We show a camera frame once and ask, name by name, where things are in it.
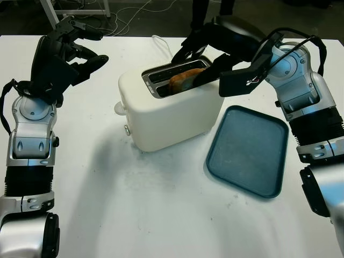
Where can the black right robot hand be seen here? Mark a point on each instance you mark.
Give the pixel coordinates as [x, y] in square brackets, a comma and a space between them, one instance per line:
[236, 37]

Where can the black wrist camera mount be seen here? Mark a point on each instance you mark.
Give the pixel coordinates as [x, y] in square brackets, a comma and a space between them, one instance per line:
[59, 72]
[236, 83]

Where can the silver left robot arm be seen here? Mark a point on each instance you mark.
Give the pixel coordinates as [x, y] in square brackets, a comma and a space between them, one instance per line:
[29, 129]

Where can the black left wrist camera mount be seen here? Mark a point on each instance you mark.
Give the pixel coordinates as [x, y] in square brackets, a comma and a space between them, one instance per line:
[59, 72]

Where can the browned toast slice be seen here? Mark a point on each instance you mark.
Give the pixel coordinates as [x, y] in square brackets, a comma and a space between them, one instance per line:
[181, 80]

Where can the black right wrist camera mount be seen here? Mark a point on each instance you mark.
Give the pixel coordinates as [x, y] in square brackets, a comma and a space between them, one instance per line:
[236, 83]

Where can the white metal table frame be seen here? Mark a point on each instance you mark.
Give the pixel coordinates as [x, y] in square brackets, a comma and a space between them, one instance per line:
[80, 12]

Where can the cream two-slot toaster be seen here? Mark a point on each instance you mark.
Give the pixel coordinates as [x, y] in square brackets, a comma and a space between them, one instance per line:
[166, 118]

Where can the dark blue plastic tray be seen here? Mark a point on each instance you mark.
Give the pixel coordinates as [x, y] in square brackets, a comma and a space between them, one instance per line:
[247, 150]

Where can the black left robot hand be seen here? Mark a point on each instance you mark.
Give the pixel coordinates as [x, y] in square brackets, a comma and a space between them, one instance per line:
[44, 53]

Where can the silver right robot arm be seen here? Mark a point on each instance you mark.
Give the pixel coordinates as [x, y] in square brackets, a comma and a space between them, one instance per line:
[303, 88]

